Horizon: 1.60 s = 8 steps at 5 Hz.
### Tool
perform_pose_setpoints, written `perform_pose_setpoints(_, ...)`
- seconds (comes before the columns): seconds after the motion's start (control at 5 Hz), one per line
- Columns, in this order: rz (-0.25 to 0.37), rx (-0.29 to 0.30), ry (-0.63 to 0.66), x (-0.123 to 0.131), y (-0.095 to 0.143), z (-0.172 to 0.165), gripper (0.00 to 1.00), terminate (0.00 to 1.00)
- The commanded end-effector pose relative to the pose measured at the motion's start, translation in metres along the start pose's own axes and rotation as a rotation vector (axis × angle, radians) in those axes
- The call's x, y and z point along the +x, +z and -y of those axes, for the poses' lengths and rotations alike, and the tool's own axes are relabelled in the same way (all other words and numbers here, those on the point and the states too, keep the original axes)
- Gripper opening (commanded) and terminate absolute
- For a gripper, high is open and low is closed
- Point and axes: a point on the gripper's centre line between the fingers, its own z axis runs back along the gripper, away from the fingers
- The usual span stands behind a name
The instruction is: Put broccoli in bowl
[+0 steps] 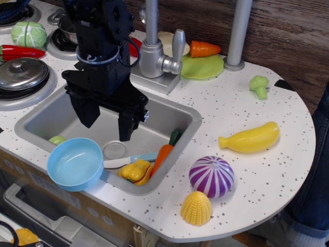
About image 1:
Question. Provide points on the green toy broccoli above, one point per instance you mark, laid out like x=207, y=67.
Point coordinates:
x=259, y=84

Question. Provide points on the red toy chili pepper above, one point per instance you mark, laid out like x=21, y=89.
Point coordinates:
x=10, y=52

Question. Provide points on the toy knife blue handle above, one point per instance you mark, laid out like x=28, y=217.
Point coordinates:
x=120, y=162

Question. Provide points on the orange toy carrot piece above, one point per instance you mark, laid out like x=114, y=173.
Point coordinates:
x=203, y=49

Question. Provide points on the silver sink basin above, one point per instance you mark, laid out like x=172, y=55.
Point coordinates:
x=56, y=116

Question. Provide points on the black tape piece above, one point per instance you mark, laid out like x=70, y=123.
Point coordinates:
x=284, y=85

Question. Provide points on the cream plastic plate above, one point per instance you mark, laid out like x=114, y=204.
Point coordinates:
x=166, y=39

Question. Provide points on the purple striped toy onion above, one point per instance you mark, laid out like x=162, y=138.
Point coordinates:
x=212, y=176

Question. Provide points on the yellow toy corn half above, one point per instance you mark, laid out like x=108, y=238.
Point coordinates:
x=196, y=209

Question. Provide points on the green plastic plate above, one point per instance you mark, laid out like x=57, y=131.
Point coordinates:
x=201, y=67

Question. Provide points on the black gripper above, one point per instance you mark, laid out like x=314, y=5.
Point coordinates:
x=105, y=82

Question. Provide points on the person leg in jeans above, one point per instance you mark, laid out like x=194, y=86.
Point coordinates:
x=304, y=220

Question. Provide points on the toy oven door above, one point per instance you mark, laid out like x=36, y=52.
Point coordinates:
x=63, y=231

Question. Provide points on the silver pot lid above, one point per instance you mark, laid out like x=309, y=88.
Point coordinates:
x=23, y=73

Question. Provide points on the small green toy ball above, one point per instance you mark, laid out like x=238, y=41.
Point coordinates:
x=58, y=139

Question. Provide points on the stove burner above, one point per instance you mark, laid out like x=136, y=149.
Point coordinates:
x=17, y=11
x=59, y=47
x=16, y=100

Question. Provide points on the yellow toy banana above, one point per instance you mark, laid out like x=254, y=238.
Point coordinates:
x=252, y=140

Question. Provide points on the red toy tomato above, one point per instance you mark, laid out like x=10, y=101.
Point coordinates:
x=134, y=46

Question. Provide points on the silver toy faucet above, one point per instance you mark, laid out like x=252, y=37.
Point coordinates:
x=155, y=70

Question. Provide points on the steel pot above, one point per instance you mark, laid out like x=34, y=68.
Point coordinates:
x=64, y=24

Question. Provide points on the rear right stove burner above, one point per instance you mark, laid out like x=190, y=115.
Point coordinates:
x=59, y=47

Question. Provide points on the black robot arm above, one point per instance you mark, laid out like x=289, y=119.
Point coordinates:
x=103, y=31

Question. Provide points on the front left stove burner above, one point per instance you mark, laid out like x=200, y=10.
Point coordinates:
x=16, y=100

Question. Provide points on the rear left stove burner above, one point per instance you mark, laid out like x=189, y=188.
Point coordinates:
x=17, y=11

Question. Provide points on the light blue plastic bowl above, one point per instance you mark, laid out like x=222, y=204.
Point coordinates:
x=76, y=164

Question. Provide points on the orange toy carrot in sink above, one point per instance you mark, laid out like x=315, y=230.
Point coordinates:
x=165, y=150

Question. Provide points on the yellow toy on floor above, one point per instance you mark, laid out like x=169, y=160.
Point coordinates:
x=26, y=236

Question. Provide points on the grey vertical pole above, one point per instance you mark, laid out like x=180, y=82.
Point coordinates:
x=233, y=61

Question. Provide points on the yellow toy bell pepper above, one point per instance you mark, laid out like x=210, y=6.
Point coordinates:
x=138, y=172

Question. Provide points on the green toy cabbage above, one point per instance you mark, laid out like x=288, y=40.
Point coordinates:
x=29, y=34

